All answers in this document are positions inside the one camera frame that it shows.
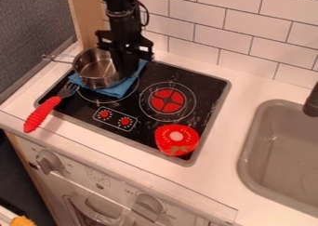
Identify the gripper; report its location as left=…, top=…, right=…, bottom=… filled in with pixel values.
left=94, top=13, right=155, bottom=83

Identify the silver pot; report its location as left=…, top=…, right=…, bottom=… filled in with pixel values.
left=39, top=47, right=126, bottom=90

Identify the blue cloth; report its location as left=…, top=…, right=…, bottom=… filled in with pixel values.
left=67, top=59, right=150, bottom=100

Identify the toy stove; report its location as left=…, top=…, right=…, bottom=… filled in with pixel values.
left=33, top=58, right=232, bottom=167

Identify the toy sink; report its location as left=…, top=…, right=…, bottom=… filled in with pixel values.
left=235, top=99, right=318, bottom=219

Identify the tap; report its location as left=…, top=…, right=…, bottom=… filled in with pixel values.
left=301, top=81, right=318, bottom=118

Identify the red handled toy fork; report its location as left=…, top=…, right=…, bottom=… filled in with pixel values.
left=22, top=82, right=81, bottom=134

